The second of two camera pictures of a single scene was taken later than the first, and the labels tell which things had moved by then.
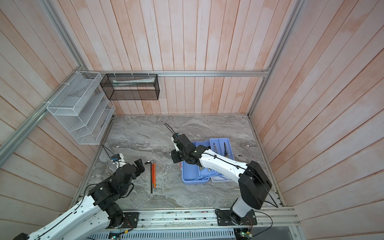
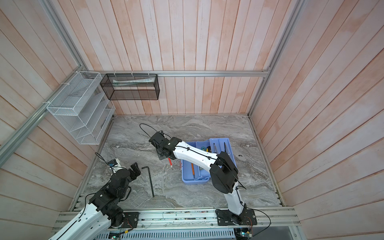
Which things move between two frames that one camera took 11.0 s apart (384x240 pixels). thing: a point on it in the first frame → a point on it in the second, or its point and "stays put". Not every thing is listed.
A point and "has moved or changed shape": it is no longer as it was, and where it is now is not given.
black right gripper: x=175 y=156 → x=160 y=155
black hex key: x=151 y=162 has moved or changed shape
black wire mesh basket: x=131 y=86 stays put
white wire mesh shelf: x=83 y=107 stays put
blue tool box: x=192 y=174 stays put
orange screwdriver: x=154 y=175 → x=193 y=170
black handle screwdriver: x=215 y=149 stays put
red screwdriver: x=152 y=172 → x=170 y=162
